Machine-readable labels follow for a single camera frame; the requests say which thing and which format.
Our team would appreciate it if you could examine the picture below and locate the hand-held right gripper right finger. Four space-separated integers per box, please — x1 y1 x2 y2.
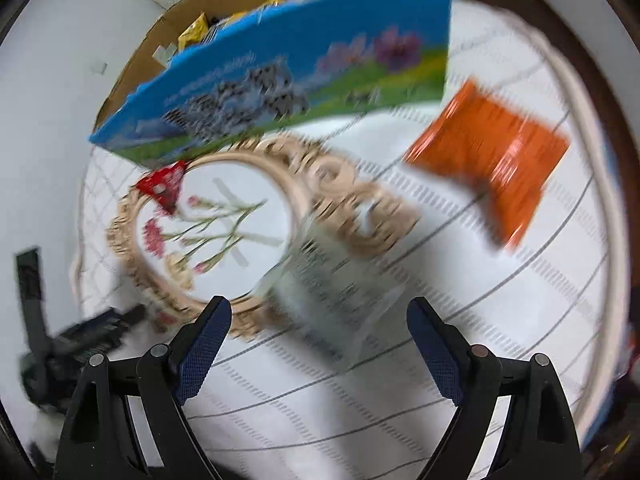
406 296 584 480

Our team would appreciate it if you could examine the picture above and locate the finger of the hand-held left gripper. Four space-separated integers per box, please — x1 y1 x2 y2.
15 247 53 347
50 304 149 361

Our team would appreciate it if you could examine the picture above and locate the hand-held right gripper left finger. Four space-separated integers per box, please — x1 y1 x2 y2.
54 296 233 480

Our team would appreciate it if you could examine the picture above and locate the clear grey printed snack packet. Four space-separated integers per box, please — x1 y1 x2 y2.
255 215 407 367

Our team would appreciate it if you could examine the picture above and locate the yellow snack packet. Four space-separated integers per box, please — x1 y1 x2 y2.
177 0 286 52

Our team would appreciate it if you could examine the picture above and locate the blue printed cardboard box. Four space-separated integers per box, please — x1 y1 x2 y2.
89 0 454 167

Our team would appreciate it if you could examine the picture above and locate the white diamond-pattern blanket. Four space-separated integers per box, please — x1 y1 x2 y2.
70 0 619 480

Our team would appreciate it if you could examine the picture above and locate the small red snack packet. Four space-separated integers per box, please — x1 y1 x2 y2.
134 160 189 216

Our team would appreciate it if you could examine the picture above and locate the wide orange snack packet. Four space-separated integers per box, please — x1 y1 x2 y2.
402 79 572 252

